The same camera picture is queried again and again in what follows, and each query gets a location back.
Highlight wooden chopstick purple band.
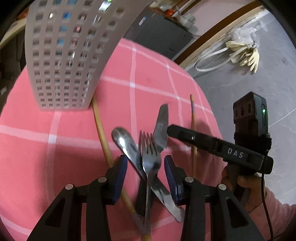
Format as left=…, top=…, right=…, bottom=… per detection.
left=189, top=93, right=198, bottom=179

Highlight black handled knife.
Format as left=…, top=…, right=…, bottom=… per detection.
left=135, top=104, right=169, bottom=217

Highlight steel fork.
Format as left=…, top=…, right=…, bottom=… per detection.
left=139, top=131, right=161, bottom=238

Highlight steel spoon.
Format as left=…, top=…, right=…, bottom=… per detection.
left=111, top=127, right=185, bottom=223

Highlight pink right sleeve forearm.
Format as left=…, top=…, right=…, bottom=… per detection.
left=249, top=188, right=295, bottom=240

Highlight person's right hand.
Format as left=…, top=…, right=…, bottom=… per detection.
left=221, top=166, right=266, bottom=213

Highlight pink checked tablecloth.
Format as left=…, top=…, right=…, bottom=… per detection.
left=1, top=40, right=221, bottom=240

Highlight cream rubber gloves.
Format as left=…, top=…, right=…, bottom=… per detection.
left=226, top=41, right=260, bottom=73

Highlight grey cabinet in doorway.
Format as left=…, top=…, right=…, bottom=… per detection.
left=123, top=8, right=193, bottom=59

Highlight white perforated utensil holder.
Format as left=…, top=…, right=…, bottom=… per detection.
left=25, top=0, right=149, bottom=110

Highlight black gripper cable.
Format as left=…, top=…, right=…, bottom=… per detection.
left=260, top=172, right=275, bottom=241

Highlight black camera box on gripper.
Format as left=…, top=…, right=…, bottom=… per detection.
left=233, top=92, right=271, bottom=152

